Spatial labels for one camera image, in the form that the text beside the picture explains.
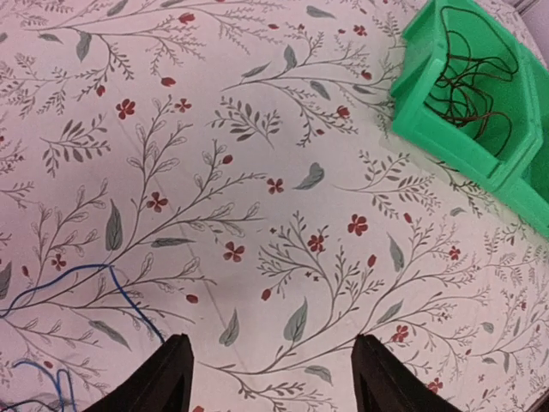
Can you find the green bin left compartment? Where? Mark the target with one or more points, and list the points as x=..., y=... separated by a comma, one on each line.
x=465, y=93

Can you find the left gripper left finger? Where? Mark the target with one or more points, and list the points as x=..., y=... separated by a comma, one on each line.
x=161, y=384

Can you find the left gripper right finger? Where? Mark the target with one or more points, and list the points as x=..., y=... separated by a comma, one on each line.
x=382, y=383

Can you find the green bin compartment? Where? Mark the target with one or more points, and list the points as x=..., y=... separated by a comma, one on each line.
x=465, y=93
x=527, y=195

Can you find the green bin middle compartment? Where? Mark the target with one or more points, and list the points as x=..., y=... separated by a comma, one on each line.
x=527, y=195

